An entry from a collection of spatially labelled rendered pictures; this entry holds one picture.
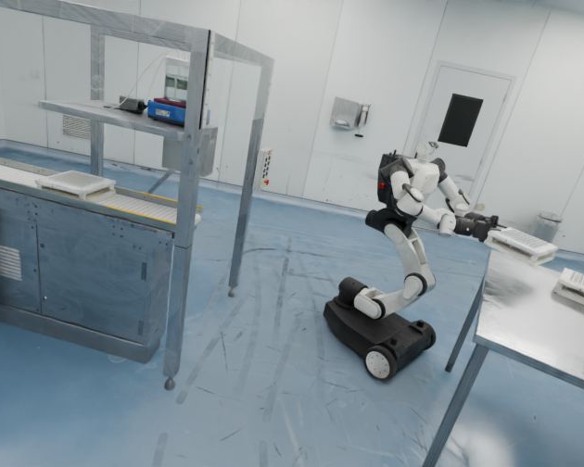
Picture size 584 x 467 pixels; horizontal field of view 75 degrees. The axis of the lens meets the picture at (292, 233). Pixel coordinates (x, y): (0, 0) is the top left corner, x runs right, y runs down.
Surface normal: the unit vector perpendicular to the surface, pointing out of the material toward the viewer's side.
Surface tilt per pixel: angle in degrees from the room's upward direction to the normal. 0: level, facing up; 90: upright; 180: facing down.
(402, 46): 90
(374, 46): 90
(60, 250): 90
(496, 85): 90
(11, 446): 0
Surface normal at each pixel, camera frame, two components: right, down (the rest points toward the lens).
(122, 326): -0.18, 0.33
